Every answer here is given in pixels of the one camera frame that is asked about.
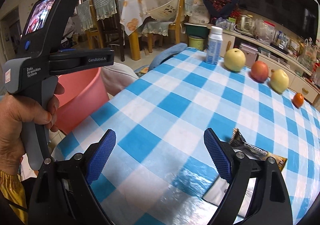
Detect white blue milk bottle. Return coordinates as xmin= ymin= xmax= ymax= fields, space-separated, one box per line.
xmin=206 ymin=26 xmax=223 ymax=65

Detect white stool cushion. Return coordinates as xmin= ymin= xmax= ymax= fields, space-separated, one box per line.
xmin=100 ymin=62 xmax=138 ymax=96

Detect blue white checkered tablecloth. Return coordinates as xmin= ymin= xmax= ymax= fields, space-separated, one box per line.
xmin=53 ymin=48 xmax=319 ymax=224

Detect red apple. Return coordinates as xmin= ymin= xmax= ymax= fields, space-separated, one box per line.
xmin=250 ymin=60 xmax=269 ymax=83

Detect green plastic bucket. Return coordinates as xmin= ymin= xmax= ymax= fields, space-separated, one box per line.
xmin=188 ymin=35 xmax=206 ymax=51

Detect black television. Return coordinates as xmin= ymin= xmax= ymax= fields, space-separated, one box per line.
xmin=239 ymin=0 xmax=318 ymax=41

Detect wooden chair with lace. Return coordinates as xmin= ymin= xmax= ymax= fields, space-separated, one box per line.
xmin=168 ymin=0 xmax=194 ymax=44

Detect pink storage box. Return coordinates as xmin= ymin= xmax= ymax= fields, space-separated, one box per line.
xmin=239 ymin=43 xmax=258 ymax=68

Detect white electric kettle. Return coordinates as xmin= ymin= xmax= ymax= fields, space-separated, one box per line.
xmin=236 ymin=14 xmax=254 ymax=36

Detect yellow pear near orange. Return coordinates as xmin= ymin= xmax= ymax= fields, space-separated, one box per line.
xmin=270 ymin=69 xmax=290 ymax=94

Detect coffeemix stick sachet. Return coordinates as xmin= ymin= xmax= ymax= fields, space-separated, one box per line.
xmin=229 ymin=128 xmax=287 ymax=171

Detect pink plastic basin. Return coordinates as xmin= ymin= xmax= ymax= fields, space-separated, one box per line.
xmin=56 ymin=68 xmax=109 ymax=135

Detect person left hand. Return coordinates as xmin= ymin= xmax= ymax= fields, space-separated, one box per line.
xmin=0 ymin=81 xmax=65 ymax=177

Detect small orange tangerine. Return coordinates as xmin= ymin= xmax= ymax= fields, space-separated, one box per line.
xmin=292 ymin=93 xmax=304 ymax=108

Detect white blue pouch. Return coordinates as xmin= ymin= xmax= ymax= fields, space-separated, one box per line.
xmin=202 ymin=176 xmax=256 ymax=218

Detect yellow pear near bottle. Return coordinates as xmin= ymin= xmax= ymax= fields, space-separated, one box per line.
xmin=224 ymin=48 xmax=246 ymax=72

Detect blue folded cloth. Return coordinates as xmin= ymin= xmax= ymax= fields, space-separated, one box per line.
xmin=148 ymin=43 xmax=187 ymax=72

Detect dark blue flower bouquet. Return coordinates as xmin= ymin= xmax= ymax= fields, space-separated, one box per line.
xmin=202 ymin=0 xmax=239 ymax=18

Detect cream tv cabinet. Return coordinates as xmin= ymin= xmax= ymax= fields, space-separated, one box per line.
xmin=184 ymin=22 xmax=320 ymax=105

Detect wooden dining table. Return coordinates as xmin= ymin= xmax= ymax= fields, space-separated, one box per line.
xmin=118 ymin=0 xmax=176 ymax=62

